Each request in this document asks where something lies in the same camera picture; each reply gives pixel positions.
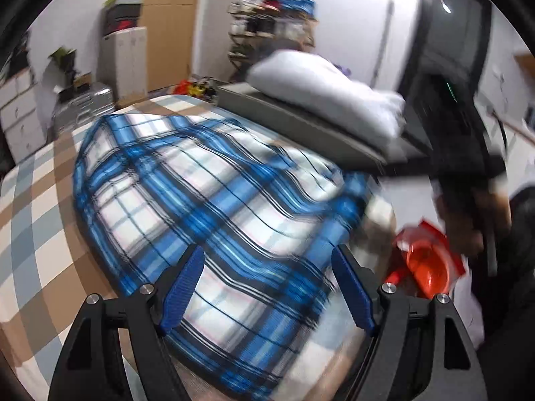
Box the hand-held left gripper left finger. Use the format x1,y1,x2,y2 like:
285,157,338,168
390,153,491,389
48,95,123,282
48,244,205,401

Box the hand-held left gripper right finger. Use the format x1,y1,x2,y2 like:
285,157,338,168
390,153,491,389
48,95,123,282
332,244,490,401

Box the blue plaid shirt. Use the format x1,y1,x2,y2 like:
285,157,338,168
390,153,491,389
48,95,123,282
73,113,375,399

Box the person's right hand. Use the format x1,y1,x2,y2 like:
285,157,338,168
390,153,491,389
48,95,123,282
437,184,513,260

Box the red plastic bucket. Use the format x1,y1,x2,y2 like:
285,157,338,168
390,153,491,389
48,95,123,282
385,217,466,299

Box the dark glass panel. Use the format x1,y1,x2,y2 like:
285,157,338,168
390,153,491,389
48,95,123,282
412,0,494,93

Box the long thin stick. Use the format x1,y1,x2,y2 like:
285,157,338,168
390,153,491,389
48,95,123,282
370,0,396,88

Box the white pillow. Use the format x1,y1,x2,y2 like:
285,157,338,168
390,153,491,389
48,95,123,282
246,50,406,151

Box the checkered bed sheet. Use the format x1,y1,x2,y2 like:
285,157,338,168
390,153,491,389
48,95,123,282
0,94,398,401

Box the grey padded bed board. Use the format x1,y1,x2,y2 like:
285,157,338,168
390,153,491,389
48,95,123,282
217,84,435,172

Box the red and yellow toys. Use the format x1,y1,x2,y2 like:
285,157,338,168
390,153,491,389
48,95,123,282
173,77,218,99

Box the silver suitcase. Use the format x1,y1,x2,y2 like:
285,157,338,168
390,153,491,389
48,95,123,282
52,84,115,134

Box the shoe rack with shoes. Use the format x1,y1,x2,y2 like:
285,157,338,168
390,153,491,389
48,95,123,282
228,0,320,82

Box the white suitcase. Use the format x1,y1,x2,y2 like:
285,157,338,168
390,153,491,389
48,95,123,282
100,27,149,101

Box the white dressing table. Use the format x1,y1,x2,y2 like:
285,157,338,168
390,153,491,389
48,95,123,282
0,67,46,159

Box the green wrapped bouquet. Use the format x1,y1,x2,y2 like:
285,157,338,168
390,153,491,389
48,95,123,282
48,47,80,93

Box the wooden door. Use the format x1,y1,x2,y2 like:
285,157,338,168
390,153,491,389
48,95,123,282
125,0,205,93

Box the black shoe boxes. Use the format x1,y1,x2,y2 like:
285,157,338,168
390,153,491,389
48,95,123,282
102,4,145,36

